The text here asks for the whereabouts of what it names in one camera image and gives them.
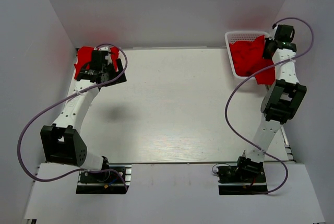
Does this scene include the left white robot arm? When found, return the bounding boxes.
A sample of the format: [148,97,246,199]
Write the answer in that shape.
[40,45,126,182]

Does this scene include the red t-shirt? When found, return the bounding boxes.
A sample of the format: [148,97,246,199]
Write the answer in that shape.
[230,36,265,77]
[74,46,120,81]
[254,59,275,86]

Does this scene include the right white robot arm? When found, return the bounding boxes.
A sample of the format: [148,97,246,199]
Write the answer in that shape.
[235,25,307,182]

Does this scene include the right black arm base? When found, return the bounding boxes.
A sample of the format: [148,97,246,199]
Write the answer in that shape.
[212,163,268,196]

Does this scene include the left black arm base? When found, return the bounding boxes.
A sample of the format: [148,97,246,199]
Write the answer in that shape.
[76,164,132,195]

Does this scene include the white plastic basket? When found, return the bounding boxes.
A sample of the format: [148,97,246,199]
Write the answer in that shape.
[224,30,270,80]

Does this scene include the red t-shirt in basket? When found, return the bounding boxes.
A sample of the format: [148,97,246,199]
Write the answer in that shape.
[230,36,265,77]

